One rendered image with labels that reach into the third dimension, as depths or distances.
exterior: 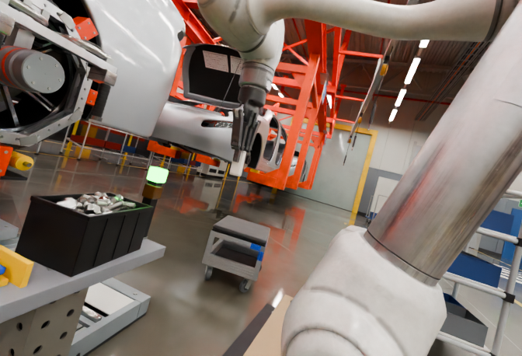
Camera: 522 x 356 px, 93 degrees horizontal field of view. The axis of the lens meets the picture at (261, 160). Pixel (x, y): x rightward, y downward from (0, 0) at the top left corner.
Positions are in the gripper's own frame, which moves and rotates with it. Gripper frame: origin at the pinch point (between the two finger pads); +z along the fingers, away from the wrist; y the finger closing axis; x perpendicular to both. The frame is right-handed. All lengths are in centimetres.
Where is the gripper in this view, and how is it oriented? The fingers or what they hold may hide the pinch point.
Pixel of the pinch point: (238, 162)
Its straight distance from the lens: 67.5
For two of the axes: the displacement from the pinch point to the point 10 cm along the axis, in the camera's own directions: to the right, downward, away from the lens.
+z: -2.1, 9.8, -0.1
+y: 4.1, 1.0, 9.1
